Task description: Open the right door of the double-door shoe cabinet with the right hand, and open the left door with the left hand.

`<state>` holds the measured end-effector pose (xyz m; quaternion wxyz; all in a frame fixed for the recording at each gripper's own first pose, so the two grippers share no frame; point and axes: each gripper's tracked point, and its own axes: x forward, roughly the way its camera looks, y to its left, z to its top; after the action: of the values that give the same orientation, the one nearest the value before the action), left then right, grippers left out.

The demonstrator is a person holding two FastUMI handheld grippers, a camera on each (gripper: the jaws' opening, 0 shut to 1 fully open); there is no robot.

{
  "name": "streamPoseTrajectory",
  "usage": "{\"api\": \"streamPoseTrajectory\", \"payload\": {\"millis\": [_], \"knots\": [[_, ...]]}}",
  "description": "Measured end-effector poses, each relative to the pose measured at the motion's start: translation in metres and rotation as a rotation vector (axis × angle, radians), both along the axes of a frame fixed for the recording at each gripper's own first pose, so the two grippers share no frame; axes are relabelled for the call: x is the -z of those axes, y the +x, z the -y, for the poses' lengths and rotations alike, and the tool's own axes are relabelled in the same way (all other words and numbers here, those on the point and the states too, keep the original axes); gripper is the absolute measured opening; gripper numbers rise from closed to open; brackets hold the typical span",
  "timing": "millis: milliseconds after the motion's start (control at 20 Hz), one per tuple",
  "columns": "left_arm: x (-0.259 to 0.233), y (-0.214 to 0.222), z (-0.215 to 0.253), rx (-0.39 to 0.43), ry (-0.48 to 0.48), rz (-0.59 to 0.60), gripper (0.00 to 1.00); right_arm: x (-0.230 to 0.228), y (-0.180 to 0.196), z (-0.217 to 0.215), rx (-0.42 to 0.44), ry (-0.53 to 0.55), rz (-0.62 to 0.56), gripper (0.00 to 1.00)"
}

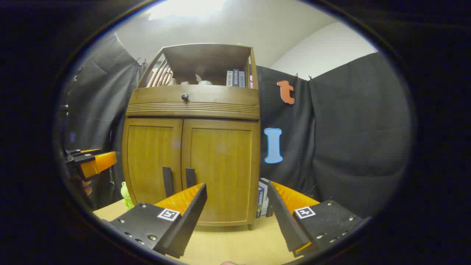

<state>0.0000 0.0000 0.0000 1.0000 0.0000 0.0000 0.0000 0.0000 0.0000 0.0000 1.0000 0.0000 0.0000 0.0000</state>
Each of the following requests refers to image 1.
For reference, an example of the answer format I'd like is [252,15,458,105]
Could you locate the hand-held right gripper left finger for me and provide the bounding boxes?
[99,183,208,259]

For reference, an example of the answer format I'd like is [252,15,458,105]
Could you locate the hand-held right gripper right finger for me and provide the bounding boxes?
[267,181,365,258]

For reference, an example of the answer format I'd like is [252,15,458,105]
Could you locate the wooden drawer with black knob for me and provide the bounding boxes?
[127,85,260,119]

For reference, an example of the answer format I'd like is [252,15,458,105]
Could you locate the black backdrop cloth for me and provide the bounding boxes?
[59,32,412,218]

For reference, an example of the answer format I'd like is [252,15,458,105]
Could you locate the green frog plush toy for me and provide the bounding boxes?
[120,181,135,210]

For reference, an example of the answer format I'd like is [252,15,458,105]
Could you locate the blue cover book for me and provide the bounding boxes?
[256,186,265,218]

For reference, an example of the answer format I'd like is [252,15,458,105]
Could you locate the wooden double-door shoe cabinet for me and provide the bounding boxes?
[121,43,261,230]

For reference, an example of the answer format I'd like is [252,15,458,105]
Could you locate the wooden shoe cabinet door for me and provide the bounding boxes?
[123,118,183,206]
[181,119,260,226]

